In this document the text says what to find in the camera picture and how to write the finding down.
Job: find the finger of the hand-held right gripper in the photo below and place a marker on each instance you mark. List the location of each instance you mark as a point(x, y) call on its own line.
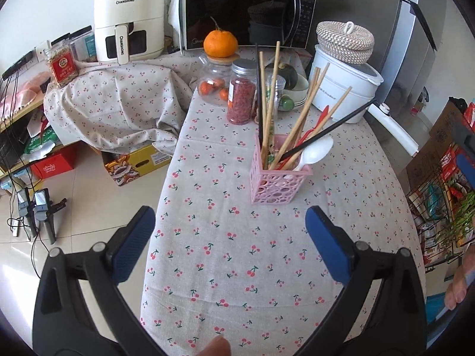
point(467, 172)
point(462, 130)

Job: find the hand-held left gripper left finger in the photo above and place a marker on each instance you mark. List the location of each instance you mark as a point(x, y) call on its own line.
point(133, 246)

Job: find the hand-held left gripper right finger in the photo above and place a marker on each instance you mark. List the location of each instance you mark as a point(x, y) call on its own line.
point(328, 246)

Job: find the pink perforated utensil holder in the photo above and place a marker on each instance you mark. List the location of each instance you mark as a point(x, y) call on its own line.
point(278, 189)

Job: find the white plastic spoon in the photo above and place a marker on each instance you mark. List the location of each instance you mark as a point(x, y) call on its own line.
point(315, 152)

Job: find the red plastic spoon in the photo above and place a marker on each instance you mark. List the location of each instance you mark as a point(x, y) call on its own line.
point(324, 117)

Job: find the person's right hand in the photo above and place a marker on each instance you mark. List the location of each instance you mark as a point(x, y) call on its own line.
point(462, 285)

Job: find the person's left hand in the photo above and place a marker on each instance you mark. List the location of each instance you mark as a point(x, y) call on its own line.
point(215, 348)

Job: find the red plastic bag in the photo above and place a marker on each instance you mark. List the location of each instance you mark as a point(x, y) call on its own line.
point(470, 115)

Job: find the red snack packet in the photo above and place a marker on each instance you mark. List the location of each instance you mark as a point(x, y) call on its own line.
point(451, 163)

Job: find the brown cardboard box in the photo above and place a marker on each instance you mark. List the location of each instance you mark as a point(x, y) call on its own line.
point(438, 137)

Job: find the bunch of green herbs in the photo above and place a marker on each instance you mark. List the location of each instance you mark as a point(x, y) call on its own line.
point(467, 218)

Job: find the yellow printed carton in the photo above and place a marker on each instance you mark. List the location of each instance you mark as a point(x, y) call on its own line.
point(137, 163)

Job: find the cherry print tablecloth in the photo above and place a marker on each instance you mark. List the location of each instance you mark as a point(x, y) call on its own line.
point(241, 267)

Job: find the grey black device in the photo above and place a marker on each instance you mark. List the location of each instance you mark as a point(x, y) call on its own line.
point(44, 211)
point(25, 207)

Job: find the grey refrigerator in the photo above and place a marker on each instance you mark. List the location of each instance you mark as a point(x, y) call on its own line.
point(408, 44)

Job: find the white electric cooking pot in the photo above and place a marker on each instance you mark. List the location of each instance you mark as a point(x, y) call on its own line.
point(356, 85)

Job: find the red box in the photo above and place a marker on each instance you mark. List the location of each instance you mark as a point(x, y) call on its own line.
point(54, 163)

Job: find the blue plastic item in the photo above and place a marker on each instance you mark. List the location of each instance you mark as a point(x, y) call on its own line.
point(436, 309)

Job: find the green packet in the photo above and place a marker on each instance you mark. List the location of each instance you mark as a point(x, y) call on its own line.
point(42, 142)

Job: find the woven lidded basket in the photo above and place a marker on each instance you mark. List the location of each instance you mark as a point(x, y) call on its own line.
point(345, 44)

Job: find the green round fruit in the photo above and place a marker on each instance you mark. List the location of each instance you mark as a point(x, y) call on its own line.
point(287, 103)

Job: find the white bowl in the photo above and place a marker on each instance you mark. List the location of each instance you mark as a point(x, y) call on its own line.
point(302, 89)

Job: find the jar of dried fruit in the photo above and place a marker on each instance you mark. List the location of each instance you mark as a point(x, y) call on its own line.
point(281, 92)

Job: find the jar of red goji berries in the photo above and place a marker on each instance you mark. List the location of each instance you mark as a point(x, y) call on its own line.
point(241, 100)

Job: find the dark green pumpkin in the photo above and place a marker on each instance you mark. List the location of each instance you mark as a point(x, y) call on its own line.
point(291, 78)

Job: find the glass jar with small oranges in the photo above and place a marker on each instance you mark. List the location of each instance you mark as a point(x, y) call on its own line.
point(213, 78)

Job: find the pink packet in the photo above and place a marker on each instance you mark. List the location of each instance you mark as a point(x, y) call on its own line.
point(26, 91)

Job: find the red label jar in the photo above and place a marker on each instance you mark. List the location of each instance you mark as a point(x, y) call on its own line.
point(63, 68)

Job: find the clear plastic container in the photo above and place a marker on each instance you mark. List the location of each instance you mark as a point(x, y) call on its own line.
point(85, 46)

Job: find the orange mandarin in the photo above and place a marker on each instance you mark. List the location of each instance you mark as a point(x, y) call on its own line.
point(220, 43)

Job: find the cream air fryer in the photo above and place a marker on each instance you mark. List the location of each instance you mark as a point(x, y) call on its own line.
point(130, 15)

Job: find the white cloth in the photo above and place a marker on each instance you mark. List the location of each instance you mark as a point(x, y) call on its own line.
point(174, 11)

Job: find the black microwave oven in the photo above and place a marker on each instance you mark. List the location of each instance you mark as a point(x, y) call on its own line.
point(241, 7)

